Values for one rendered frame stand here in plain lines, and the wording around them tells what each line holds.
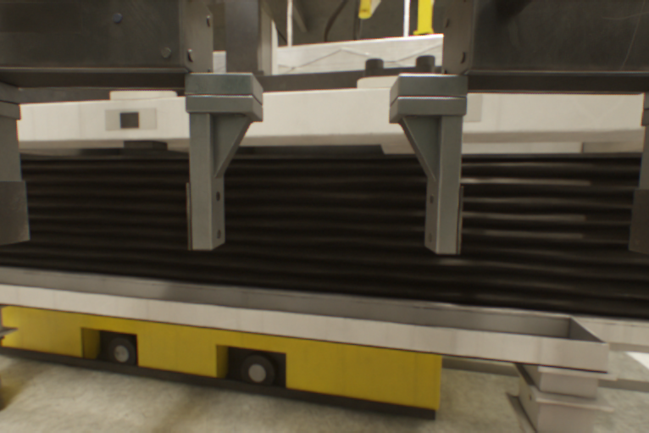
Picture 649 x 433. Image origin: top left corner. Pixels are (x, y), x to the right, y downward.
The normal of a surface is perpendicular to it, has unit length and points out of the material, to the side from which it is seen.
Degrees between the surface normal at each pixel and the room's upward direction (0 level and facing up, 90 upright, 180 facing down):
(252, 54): 90
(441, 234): 90
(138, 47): 90
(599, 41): 90
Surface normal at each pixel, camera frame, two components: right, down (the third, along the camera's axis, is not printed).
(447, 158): -0.02, 0.10
